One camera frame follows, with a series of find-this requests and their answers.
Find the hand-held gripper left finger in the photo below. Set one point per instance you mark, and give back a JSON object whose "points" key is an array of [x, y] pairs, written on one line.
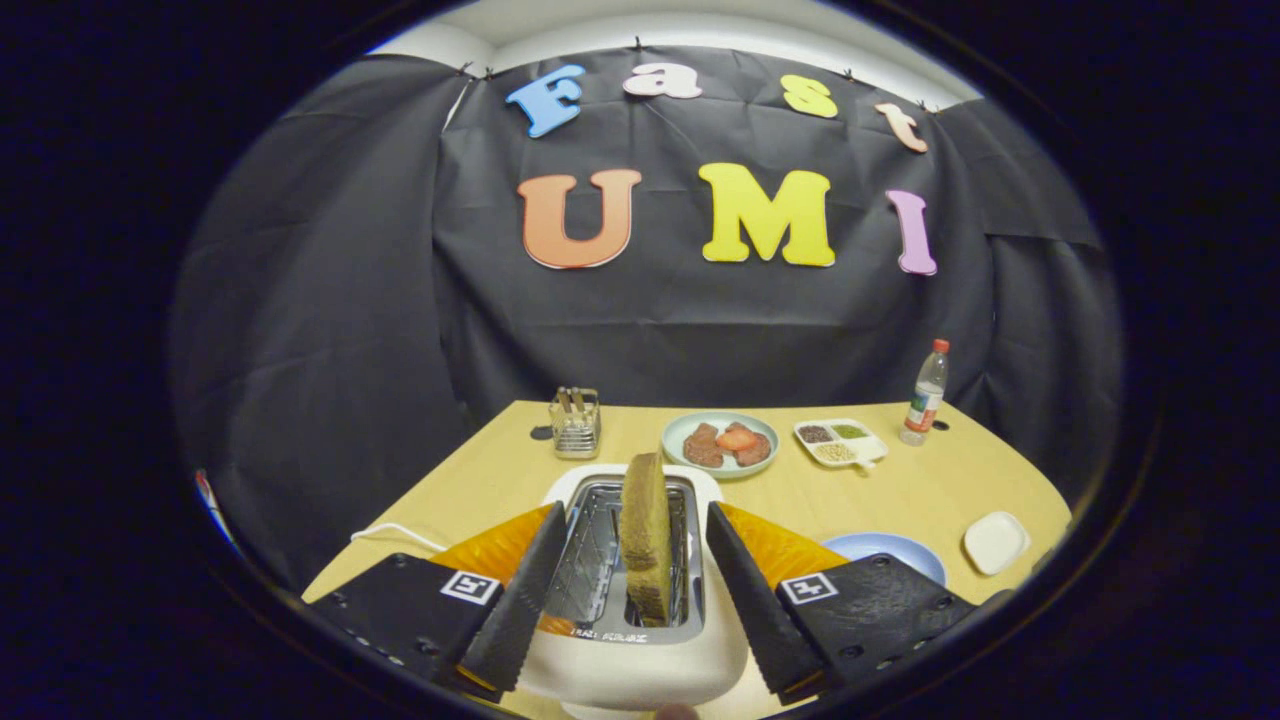
{"points": [[525, 610]]}

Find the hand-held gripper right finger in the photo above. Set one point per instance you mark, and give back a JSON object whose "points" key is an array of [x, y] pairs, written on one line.
{"points": [[750, 600]]}

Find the brown toast slice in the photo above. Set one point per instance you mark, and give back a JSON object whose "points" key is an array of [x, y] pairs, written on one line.
{"points": [[645, 540]]}

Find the white toaster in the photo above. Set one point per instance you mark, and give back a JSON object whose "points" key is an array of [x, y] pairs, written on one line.
{"points": [[620, 670]]}

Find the pale green plate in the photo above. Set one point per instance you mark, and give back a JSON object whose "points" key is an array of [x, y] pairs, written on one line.
{"points": [[722, 473]]}

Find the light blue plate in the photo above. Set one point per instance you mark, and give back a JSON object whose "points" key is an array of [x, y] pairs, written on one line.
{"points": [[880, 545]]}

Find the brown meat slice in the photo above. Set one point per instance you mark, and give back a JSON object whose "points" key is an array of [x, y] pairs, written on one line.
{"points": [[700, 448], [758, 455]]}

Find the red tomato slice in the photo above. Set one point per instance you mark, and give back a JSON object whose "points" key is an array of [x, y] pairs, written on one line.
{"points": [[737, 438]]}

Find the white divided condiment dish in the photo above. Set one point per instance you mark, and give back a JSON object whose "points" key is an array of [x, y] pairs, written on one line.
{"points": [[870, 448]]}

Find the white plate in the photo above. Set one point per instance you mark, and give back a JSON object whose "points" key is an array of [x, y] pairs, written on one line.
{"points": [[996, 543]]}

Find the clear red-capped water bottle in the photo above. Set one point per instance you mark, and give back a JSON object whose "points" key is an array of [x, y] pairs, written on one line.
{"points": [[925, 400]]}

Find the black backdrop cloth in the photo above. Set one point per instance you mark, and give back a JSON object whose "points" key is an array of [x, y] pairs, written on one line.
{"points": [[400, 330]]}

